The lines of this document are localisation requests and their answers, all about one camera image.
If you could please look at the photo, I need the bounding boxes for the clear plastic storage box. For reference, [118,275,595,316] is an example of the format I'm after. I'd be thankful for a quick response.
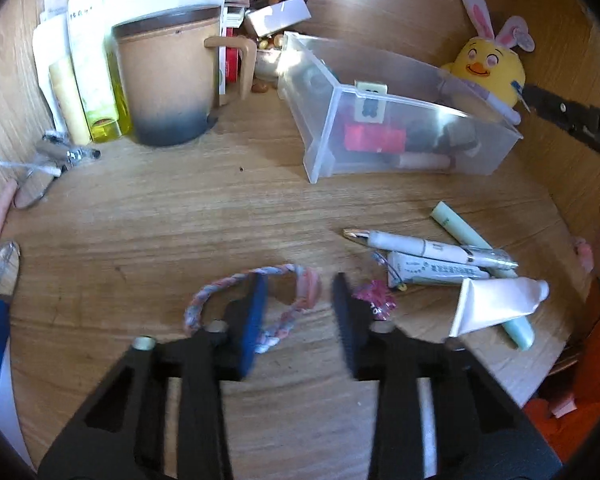
[277,31,525,184]

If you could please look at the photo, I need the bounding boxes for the tall white tube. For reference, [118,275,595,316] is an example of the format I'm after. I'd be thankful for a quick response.
[32,0,81,132]

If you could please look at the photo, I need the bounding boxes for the braided pastel bracelet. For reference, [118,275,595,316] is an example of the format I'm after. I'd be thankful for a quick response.
[183,263,324,356]

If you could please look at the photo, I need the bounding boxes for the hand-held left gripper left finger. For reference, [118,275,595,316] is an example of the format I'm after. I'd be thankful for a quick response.
[37,272,270,480]

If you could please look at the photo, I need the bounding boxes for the white cable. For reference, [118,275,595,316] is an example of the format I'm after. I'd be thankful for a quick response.
[0,139,62,177]

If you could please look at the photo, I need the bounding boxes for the light green pen tube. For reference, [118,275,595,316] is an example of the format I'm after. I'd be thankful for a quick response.
[429,201,519,279]

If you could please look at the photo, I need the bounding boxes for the large white tube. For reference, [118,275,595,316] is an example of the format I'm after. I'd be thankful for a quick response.
[448,277,551,339]

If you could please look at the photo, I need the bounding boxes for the metal clips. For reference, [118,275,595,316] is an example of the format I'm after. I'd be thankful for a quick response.
[35,131,102,177]

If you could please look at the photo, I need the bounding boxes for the red packet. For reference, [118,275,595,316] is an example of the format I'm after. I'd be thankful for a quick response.
[343,123,406,154]

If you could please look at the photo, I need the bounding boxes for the small white printed tube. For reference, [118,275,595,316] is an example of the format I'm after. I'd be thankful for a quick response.
[386,251,492,289]

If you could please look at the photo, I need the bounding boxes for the yellow chick plush toy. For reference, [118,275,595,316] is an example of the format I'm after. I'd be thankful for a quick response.
[439,0,536,126]

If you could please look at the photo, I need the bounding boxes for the brown mug with lid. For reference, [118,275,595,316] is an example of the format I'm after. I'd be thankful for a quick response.
[111,4,258,148]

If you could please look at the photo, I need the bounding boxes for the clear glass piece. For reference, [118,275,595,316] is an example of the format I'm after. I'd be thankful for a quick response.
[0,240,22,297]

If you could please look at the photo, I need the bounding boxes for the teal tube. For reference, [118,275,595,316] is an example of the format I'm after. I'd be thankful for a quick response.
[499,312,536,351]

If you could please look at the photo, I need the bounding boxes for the pink pen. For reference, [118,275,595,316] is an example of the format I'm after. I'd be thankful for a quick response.
[0,179,19,257]

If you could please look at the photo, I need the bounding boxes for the brown nuts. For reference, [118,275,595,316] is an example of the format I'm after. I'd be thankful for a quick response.
[251,0,287,94]

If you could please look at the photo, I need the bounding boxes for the white pen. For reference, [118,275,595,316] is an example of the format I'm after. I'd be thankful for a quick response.
[343,228,519,269]

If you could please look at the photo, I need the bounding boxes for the pink wrapped candy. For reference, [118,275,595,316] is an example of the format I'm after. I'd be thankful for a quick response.
[354,279,398,322]

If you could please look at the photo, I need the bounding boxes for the cream tube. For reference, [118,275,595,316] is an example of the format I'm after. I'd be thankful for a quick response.
[48,54,94,147]

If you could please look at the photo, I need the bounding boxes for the thin-framed glasses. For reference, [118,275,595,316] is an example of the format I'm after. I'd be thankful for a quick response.
[14,171,57,211]

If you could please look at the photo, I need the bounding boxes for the white label clip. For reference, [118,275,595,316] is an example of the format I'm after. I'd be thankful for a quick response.
[354,79,389,124]

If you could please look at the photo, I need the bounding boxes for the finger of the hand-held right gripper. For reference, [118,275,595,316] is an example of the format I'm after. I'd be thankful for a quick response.
[511,79,600,171]

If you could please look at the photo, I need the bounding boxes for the pink toy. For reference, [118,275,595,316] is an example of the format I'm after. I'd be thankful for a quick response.
[573,236,594,274]

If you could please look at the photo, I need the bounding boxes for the yellow-green bottle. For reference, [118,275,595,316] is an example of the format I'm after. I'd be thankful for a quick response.
[68,0,134,144]

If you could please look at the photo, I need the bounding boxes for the small white box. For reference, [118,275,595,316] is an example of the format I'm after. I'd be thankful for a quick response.
[243,0,312,39]

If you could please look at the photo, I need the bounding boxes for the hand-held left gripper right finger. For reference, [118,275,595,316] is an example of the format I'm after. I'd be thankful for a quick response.
[331,272,564,480]

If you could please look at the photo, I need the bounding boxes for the orange cloth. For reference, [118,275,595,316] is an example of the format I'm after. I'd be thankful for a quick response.
[522,280,600,467]

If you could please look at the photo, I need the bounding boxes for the red box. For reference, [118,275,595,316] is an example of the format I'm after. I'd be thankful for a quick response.
[218,44,244,96]

